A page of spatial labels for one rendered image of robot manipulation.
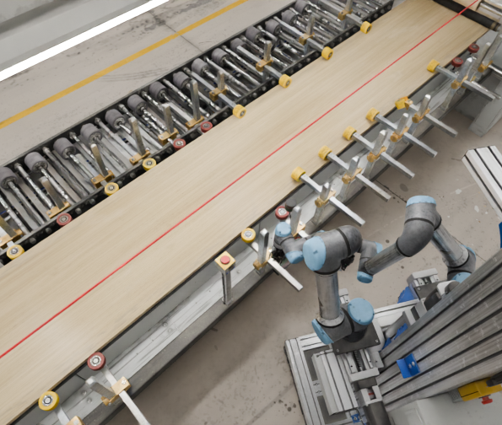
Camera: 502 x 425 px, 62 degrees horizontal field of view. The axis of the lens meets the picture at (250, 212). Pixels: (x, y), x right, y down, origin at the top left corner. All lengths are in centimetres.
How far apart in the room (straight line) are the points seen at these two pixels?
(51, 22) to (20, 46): 9
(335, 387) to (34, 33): 175
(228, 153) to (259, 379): 153
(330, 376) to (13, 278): 168
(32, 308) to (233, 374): 136
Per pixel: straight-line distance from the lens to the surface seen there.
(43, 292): 242
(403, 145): 324
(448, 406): 192
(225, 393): 299
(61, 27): 114
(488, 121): 453
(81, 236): 250
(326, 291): 166
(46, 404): 224
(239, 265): 258
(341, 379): 208
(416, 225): 178
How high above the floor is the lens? 296
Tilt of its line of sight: 58 degrees down
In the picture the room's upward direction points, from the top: 3 degrees clockwise
